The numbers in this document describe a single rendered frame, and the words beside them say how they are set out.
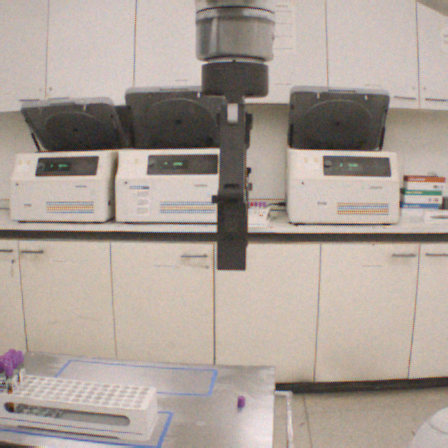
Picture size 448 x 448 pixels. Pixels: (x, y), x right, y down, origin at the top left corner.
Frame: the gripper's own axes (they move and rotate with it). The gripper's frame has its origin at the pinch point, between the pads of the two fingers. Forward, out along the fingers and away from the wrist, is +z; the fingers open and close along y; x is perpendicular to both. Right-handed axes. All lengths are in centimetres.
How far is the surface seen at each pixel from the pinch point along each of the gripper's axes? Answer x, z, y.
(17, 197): 120, 18, 220
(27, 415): 37, 36, 22
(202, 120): 26, -20, 255
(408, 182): -88, 11, 259
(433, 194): -104, 17, 259
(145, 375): 21, 38, 51
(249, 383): -2, 38, 49
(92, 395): 25.4, 32.3, 25.7
